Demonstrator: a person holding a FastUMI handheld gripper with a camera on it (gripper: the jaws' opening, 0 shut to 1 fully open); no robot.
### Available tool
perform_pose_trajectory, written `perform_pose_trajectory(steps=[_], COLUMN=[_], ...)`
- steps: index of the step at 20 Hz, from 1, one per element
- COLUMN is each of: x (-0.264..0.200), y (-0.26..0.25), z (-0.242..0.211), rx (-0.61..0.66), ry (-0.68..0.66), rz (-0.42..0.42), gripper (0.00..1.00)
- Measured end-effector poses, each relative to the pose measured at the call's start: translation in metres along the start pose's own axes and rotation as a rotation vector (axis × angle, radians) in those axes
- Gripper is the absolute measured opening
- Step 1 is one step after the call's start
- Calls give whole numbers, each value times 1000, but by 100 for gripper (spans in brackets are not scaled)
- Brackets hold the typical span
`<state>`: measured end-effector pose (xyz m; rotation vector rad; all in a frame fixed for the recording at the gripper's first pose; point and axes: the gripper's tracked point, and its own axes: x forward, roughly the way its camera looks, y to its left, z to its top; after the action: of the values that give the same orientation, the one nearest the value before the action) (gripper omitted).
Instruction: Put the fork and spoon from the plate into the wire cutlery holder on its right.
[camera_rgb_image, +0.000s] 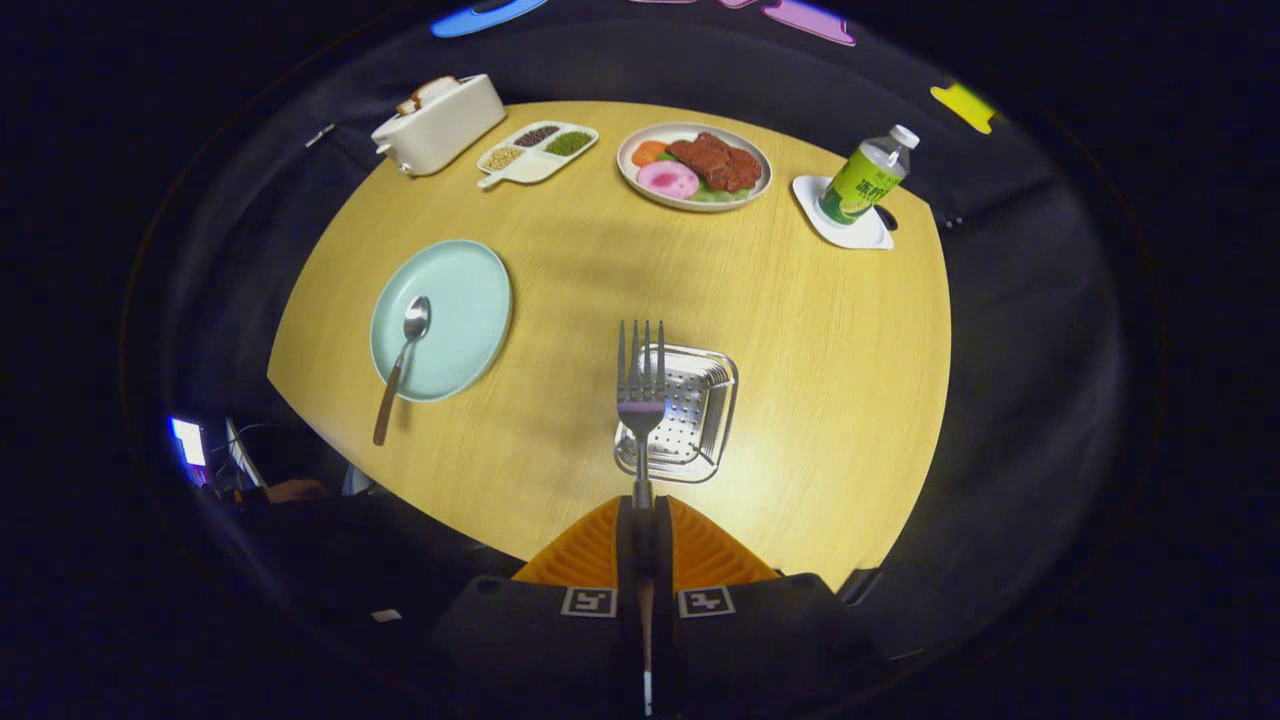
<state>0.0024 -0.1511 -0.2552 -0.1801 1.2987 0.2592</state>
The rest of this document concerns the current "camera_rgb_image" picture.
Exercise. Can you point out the heap of yellow beans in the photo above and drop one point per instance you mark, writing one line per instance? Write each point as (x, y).
(501, 158)

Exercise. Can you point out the small black object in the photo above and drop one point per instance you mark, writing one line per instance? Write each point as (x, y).
(887, 218)

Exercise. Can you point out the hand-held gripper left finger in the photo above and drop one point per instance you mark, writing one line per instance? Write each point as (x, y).
(628, 540)

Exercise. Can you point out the brown meat slices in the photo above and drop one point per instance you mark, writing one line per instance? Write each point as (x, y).
(715, 160)

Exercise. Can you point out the person's dark clothing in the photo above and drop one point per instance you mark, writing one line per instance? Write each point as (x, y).
(330, 560)

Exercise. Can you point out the orange carrot slice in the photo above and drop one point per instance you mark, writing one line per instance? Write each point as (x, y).
(648, 152)

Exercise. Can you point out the white square coaster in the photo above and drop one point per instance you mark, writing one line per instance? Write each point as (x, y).
(860, 238)

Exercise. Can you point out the white toaster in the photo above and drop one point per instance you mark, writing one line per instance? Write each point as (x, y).
(440, 130)

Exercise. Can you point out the heap of dark beans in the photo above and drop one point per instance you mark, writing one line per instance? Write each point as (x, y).
(537, 134)

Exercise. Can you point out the white divided dish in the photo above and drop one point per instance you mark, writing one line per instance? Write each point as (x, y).
(535, 168)

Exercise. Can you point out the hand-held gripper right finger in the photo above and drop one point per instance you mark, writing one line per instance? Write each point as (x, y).
(662, 540)

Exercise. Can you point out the green lettuce leaf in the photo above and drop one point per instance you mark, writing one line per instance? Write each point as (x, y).
(715, 196)

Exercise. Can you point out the small white tag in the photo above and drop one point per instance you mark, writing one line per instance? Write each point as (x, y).
(320, 135)

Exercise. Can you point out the pink round ham slice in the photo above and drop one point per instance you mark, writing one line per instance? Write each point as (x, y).
(668, 180)

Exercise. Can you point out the brown toast slice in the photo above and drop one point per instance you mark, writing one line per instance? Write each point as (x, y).
(407, 104)

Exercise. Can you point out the glowing blue screen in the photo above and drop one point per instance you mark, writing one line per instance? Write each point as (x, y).
(188, 442)

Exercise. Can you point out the white bread slice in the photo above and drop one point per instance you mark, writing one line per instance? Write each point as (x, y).
(437, 90)

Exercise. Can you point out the mint green plate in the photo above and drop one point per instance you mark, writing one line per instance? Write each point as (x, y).
(460, 300)

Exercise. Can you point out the green label water bottle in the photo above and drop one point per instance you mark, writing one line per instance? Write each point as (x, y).
(860, 185)

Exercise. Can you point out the heap of green beans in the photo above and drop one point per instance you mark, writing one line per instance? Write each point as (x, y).
(569, 143)

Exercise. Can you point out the white food plate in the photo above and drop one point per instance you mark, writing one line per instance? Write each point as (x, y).
(630, 175)

